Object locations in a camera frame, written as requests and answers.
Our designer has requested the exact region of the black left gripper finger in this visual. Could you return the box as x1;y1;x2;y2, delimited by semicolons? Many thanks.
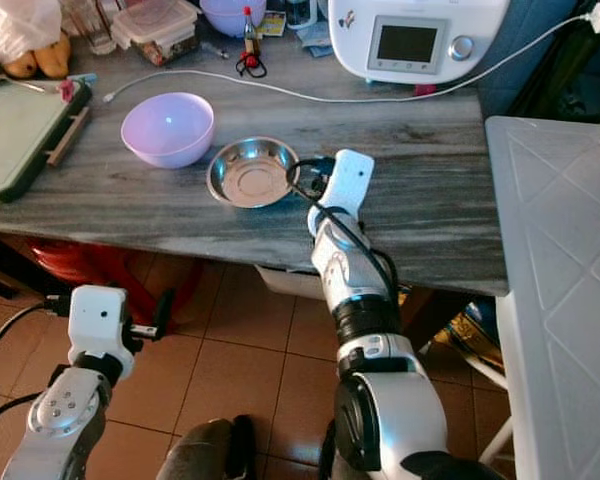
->
152;289;177;342

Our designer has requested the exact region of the stainless steel bowl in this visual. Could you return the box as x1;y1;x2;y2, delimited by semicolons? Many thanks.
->
206;136;301;209

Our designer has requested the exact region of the red plastic stool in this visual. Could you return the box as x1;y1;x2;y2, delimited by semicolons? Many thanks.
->
30;238;201;299

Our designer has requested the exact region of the white plastic bin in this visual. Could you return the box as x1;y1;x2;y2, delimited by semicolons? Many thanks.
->
252;264;323;301

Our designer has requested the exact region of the black and red small tool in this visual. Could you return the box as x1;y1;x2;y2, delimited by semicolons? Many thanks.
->
235;51;268;79

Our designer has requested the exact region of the blue packet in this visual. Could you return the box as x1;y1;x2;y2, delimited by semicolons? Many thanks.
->
294;20;333;57

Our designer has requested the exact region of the small red-capped sauce bottle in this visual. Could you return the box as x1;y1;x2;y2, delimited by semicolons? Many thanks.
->
242;5;261;57

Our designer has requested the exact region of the lilac plastic bowl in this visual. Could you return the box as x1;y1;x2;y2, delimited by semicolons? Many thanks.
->
121;92;216;169

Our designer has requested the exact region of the white kitchen appliance with display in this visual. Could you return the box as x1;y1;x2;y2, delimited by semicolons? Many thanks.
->
327;0;507;87

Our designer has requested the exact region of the green cutting board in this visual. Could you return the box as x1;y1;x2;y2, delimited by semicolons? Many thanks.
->
0;79;94;204

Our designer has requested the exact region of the purple bowl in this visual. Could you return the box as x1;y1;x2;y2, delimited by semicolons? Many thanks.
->
200;0;269;39

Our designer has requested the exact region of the clear lidded food container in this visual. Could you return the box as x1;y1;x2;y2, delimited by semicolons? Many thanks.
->
109;0;200;68

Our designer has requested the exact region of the grey robot right leg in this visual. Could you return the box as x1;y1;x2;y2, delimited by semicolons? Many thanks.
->
316;420;343;480

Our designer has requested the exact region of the gold patterned bag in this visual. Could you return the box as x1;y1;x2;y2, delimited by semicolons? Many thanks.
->
436;302;506;373

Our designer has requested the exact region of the metal spoon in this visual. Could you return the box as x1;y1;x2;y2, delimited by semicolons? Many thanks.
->
0;74;57;94

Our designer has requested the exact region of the clear drinking glass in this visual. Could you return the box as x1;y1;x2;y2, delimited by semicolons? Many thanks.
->
72;0;113;56

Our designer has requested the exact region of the white plastic folding table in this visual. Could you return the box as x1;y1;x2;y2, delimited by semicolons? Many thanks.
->
484;115;600;480

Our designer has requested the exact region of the white plastic bag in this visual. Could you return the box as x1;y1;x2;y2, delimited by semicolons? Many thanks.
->
0;0;63;63

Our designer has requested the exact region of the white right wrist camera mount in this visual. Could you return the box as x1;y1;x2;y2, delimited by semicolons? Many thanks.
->
324;149;376;222

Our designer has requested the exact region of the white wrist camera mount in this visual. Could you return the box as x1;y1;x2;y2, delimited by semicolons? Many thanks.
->
66;285;134;363
324;149;376;222

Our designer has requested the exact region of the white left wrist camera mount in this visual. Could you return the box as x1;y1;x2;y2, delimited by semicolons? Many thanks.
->
66;285;134;363

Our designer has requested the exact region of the long black left arm cable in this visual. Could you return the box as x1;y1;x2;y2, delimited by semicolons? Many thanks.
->
0;303;47;363

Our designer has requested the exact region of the thin white power cable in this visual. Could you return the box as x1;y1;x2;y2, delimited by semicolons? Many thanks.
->
104;14;600;106

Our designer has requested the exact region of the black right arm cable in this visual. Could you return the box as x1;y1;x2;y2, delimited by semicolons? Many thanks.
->
290;178;401;301

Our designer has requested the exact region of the short black left arm cable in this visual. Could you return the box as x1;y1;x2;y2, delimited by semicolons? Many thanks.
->
0;391;33;443

